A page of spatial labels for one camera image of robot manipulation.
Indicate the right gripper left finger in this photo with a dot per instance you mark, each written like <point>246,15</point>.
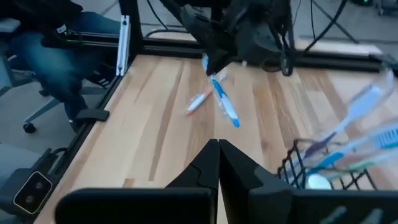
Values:
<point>192,193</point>

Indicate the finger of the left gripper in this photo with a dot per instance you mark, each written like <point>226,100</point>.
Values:
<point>214,59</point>

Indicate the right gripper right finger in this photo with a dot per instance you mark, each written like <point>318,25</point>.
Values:
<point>248,199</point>

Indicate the blue toothbrush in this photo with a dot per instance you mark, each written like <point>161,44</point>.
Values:
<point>225,102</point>
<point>387,138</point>

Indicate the blue mouthwash bottle white cap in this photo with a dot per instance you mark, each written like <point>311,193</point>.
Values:
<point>317,182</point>

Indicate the toothbrushes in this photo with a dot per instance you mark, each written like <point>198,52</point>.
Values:
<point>362,105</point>

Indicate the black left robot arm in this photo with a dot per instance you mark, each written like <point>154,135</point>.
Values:
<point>236,7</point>

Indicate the orange wrapped toothbrush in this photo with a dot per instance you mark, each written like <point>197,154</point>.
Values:
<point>197,102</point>

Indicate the short silver aluminium extrusion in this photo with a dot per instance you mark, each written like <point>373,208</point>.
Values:
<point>123,46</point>

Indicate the person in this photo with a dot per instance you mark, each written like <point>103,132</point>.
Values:
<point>56,62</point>

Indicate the grey office chair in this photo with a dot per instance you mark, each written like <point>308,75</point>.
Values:
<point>40,112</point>

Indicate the black aluminium table frame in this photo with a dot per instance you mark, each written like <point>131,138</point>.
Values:
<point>174,51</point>

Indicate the black bracket pad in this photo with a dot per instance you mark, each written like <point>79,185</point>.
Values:
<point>93,115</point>

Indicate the small two-lens camera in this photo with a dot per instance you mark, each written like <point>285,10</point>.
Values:
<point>32,193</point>

